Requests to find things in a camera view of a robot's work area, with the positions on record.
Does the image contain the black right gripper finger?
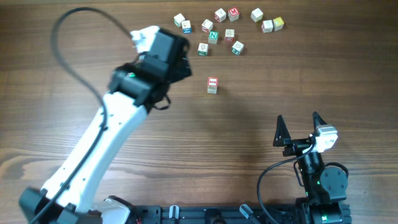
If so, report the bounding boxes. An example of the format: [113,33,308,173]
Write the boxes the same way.
[312,111,326,128]
[273,114,292,147]

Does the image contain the red letter I block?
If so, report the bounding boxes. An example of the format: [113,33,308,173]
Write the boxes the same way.
[208,77,218,87]

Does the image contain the red letter U block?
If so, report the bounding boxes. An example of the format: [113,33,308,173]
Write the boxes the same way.
[224,29,234,42]

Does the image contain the white green picture block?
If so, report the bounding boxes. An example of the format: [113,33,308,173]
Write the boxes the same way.
[207,86,217,94]

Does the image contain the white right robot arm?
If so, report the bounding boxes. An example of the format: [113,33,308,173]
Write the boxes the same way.
[273,112,349,223]

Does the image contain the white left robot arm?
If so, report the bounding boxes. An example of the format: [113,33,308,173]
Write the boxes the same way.
[19,26,192,223]

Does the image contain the blue letter block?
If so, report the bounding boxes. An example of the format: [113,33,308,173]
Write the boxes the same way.
[182,21,192,34]

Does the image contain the green letter block centre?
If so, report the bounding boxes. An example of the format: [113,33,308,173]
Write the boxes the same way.
[198,43,208,56]

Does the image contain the green letter block far left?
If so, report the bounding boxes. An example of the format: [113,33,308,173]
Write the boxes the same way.
[174,13,185,27]

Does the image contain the red letter A block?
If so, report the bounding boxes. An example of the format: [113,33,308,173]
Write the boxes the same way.
[201,19,213,34]

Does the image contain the green letter N block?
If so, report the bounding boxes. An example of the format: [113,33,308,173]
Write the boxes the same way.
[208,31,219,44]

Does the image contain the red white picture block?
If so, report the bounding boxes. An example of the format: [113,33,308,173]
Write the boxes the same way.
[215,8,227,22]

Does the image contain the green letter J block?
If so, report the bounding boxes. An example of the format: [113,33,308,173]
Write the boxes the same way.
[232,41,244,55]

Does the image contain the red letter M block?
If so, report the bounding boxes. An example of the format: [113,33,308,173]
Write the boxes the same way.
[228,7,240,21]

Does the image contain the plain white picture block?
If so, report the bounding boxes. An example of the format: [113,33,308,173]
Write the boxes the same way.
[251,8,264,22]

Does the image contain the red letter Y block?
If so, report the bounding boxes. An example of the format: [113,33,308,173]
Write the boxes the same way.
[261,20,274,33]

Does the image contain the yellow block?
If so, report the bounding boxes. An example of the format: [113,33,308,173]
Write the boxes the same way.
[272,17,284,31]

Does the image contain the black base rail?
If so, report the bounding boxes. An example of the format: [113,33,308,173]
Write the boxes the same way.
[127,204,353,224]

